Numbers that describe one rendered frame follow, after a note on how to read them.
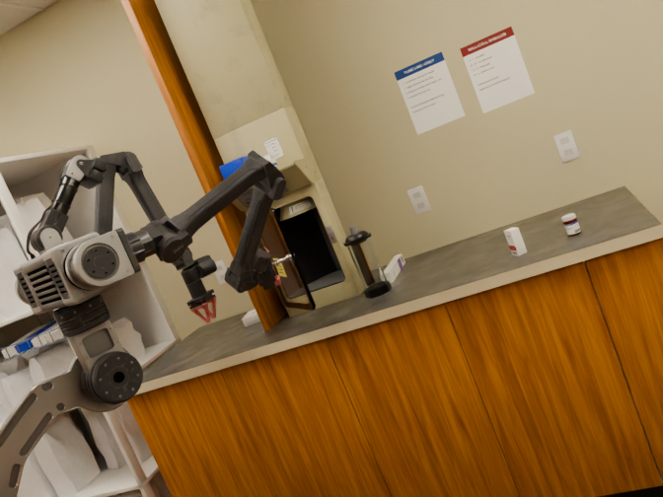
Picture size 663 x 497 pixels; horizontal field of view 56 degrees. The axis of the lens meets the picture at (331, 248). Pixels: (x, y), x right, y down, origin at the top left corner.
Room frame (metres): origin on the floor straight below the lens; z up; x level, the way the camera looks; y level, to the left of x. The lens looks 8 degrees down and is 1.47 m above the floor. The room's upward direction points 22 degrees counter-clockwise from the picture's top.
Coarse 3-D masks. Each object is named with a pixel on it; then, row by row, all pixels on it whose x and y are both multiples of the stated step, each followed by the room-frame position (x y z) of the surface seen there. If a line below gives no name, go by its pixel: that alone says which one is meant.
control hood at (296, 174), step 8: (304, 160) 2.39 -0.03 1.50; (280, 168) 2.31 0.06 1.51; (288, 168) 2.30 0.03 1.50; (296, 168) 2.31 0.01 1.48; (304, 168) 2.36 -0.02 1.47; (288, 176) 2.34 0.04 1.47; (296, 176) 2.34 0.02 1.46; (304, 176) 2.34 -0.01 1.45; (288, 184) 2.37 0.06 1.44; (296, 184) 2.38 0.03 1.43; (304, 184) 2.38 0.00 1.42; (288, 192) 2.41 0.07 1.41; (240, 208) 2.47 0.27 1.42; (248, 208) 2.48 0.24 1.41
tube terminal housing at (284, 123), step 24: (264, 120) 2.43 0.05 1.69; (288, 120) 2.40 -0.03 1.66; (216, 144) 2.51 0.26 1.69; (240, 144) 2.48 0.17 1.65; (288, 144) 2.41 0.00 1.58; (312, 168) 2.43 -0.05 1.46; (312, 192) 2.41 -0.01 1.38; (336, 216) 2.48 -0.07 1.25; (336, 240) 2.40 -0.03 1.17; (336, 288) 2.43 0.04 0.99; (360, 288) 2.43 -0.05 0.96; (288, 312) 2.51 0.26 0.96
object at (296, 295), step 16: (272, 208) 2.23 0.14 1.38; (272, 224) 2.26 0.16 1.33; (272, 240) 2.32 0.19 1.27; (272, 256) 2.40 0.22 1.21; (288, 256) 2.24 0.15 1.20; (272, 272) 2.47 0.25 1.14; (288, 272) 2.31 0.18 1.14; (288, 288) 2.37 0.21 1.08; (304, 288) 2.22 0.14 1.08; (288, 304) 2.44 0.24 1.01; (304, 304) 2.28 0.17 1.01
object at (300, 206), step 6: (306, 198) 2.49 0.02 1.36; (312, 198) 2.51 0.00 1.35; (288, 204) 2.48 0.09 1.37; (294, 204) 2.47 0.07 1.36; (300, 204) 2.47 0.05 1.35; (306, 204) 2.47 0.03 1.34; (312, 204) 2.48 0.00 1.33; (282, 210) 2.50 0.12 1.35; (288, 210) 2.47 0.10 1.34; (294, 210) 2.46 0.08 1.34; (300, 210) 2.46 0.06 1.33; (306, 210) 2.46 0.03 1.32; (282, 216) 2.50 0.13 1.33; (288, 216) 2.47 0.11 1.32
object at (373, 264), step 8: (368, 232) 2.32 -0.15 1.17; (368, 240) 2.27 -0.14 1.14; (352, 248) 2.27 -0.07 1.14; (360, 248) 2.26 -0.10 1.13; (368, 248) 2.26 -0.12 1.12; (352, 256) 2.28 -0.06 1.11; (360, 256) 2.26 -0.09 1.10; (368, 256) 2.26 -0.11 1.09; (376, 256) 2.28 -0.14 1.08; (360, 264) 2.27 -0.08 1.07; (368, 264) 2.26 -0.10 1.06; (376, 264) 2.27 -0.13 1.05; (360, 272) 2.28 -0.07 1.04; (368, 272) 2.26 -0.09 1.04; (376, 272) 2.26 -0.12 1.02; (384, 272) 2.30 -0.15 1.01; (368, 280) 2.26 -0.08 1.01; (376, 280) 2.26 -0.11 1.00; (384, 280) 2.27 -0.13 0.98; (368, 288) 2.27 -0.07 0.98; (376, 288) 2.26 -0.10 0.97
